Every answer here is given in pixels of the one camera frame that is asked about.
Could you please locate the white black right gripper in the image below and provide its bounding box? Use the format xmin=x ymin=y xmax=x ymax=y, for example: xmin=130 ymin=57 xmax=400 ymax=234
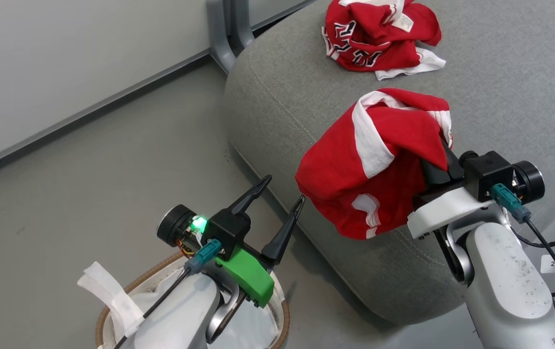
xmin=407 ymin=139 xmax=545 ymax=239

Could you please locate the grey partition post foot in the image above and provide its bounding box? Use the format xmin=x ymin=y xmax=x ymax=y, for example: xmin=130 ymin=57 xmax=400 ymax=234
xmin=231 ymin=0 xmax=256 ymax=51
xmin=206 ymin=0 xmax=237 ymax=74

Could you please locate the white laundry basket brown rim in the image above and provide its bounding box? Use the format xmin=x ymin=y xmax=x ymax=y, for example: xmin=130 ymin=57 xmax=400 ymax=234
xmin=94 ymin=252 xmax=291 ymax=349

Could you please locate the grey partition bottom rail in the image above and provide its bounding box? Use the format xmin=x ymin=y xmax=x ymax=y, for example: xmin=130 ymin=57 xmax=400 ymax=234
xmin=0 ymin=48 xmax=210 ymax=177

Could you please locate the grey fabric sofa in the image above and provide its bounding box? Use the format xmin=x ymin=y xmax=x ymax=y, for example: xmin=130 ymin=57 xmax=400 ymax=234
xmin=223 ymin=0 xmax=555 ymax=326

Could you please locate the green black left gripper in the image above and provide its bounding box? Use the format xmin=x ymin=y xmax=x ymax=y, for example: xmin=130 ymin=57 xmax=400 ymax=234
xmin=157 ymin=175 xmax=306 ymax=308

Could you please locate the black cable teal plug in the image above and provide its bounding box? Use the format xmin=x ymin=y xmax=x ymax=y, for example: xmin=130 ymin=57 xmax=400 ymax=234
xmin=113 ymin=238 xmax=222 ymax=349
xmin=491 ymin=183 xmax=555 ymax=313

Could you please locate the left black cable teal plug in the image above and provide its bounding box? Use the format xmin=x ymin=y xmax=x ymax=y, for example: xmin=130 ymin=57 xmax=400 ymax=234
xmin=113 ymin=238 xmax=222 ymax=349

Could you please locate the right black cable teal plug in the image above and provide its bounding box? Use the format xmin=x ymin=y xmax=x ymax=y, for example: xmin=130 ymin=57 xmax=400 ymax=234
xmin=491 ymin=183 xmax=555 ymax=313

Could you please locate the red lettered basketball jersey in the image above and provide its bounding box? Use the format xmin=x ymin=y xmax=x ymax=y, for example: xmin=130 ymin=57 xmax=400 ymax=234
xmin=322 ymin=0 xmax=447 ymax=81

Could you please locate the red garment with white patches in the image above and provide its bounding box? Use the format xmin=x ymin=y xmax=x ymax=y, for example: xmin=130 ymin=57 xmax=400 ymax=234
xmin=295 ymin=88 xmax=454 ymax=240

